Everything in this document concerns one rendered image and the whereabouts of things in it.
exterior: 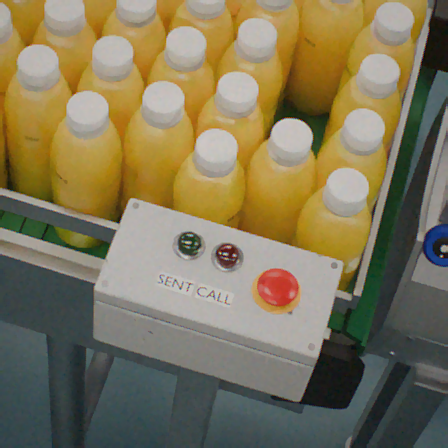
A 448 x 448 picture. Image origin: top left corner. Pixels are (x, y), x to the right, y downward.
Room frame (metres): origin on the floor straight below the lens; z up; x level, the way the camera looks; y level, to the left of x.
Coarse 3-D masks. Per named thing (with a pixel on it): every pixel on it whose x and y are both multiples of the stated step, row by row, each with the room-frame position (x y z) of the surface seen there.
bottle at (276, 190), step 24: (264, 144) 0.69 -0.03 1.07; (264, 168) 0.67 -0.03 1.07; (288, 168) 0.67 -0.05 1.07; (312, 168) 0.68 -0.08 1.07; (264, 192) 0.65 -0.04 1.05; (288, 192) 0.65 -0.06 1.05; (312, 192) 0.67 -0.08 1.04; (264, 216) 0.65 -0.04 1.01; (288, 216) 0.65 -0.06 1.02; (288, 240) 0.65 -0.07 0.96
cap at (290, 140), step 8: (288, 120) 0.70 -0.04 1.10; (296, 120) 0.70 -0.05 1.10; (280, 128) 0.69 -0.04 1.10; (288, 128) 0.69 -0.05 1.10; (296, 128) 0.69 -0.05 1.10; (304, 128) 0.69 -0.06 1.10; (272, 136) 0.68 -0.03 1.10; (280, 136) 0.68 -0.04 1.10; (288, 136) 0.68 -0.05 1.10; (296, 136) 0.68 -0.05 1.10; (304, 136) 0.68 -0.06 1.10; (312, 136) 0.69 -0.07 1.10; (272, 144) 0.67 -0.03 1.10; (280, 144) 0.67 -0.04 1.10; (288, 144) 0.67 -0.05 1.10; (296, 144) 0.67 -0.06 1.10; (304, 144) 0.67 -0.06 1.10; (280, 152) 0.67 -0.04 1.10; (288, 152) 0.66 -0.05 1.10; (296, 152) 0.67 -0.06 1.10; (304, 152) 0.67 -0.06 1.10; (288, 160) 0.66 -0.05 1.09; (296, 160) 0.67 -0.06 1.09
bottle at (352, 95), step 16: (352, 80) 0.79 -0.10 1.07; (336, 96) 0.79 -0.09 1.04; (352, 96) 0.77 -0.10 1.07; (368, 96) 0.76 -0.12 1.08; (384, 96) 0.77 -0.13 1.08; (400, 96) 0.79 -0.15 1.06; (336, 112) 0.77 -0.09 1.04; (384, 112) 0.76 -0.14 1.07; (400, 112) 0.78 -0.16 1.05; (336, 128) 0.76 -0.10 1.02; (384, 144) 0.76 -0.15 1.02
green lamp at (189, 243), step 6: (186, 234) 0.55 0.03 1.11; (192, 234) 0.55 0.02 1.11; (180, 240) 0.54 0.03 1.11; (186, 240) 0.54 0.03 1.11; (192, 240) 0.55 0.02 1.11; (198, 240) 0.55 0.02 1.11; (180, 246) 0.54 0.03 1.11; (186, 246) 0.54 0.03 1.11; (192, 246) 0.54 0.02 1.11; (198, 246) 0.54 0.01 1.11; (186, 252) 0.54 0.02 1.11; (192, 252) 0.54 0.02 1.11
